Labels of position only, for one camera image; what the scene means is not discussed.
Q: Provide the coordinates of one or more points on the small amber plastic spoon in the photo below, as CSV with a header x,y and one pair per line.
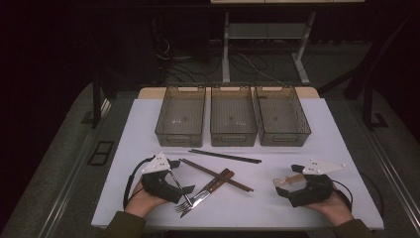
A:
x,y
287,180

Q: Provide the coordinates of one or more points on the smoky translucent plastic bin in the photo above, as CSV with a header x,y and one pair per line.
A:
x,y
232,117
181,117
282,117

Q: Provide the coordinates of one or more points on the black angled stand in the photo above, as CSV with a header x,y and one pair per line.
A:
x,y
368,105

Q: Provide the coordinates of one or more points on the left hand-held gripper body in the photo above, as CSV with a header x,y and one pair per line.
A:
x,y
158,185

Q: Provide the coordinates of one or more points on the person's left hand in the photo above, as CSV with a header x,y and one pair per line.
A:
x,y
140,203

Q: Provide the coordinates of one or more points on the black stand pole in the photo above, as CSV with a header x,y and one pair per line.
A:
x,y
96,105

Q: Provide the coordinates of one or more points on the metal floor rail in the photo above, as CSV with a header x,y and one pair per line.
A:
x,y
64,198
396,180

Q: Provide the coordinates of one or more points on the person's right hand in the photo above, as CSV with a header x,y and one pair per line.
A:
x,y
335,211

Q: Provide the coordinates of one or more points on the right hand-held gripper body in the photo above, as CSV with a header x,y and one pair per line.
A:
x,y
313,190

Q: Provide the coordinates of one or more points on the white table mat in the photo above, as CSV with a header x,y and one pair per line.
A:
x,y
264,211

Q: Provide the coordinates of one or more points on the brown wooden chopstick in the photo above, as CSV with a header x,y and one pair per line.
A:
x,y
199,166
197,169

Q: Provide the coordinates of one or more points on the grey metal stand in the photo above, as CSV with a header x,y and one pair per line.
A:
x,y
225,49

